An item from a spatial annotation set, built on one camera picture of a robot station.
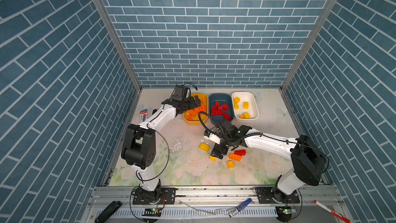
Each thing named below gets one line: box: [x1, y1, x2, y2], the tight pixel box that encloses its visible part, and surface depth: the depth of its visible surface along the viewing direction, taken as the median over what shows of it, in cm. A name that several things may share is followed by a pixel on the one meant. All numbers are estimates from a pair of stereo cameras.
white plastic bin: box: [231, 91, 260, 120], surface depth 111 cm
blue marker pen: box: [228, 197, 253, 218], surface depth 71 cm
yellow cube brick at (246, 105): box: [242, 101, 250, 110], surface depth 111 cm
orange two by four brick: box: [228, 152, 242, 162], surface depth 86 cm
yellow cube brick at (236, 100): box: [233, 96, 241, 104], surface depth 113 cm
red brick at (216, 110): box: [210, 105, 224, 116], surface depth 107 cm
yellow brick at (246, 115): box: [242, 112, 252, 119], surface depth 104 cm
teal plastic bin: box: [208, 92, 234, 126], surface depth 109 cm
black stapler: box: [94, 200, 123, 223], surface depth 69 cm
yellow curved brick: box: [198, 142, 211, 153], surface depth 91 cm
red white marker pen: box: [314, 199, 351, 223], surface depth 71 cm
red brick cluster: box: [234, 149, 247, 156], surface depth 88 cm
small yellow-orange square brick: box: [227, 160, 235, 169], surface depth 86 cm
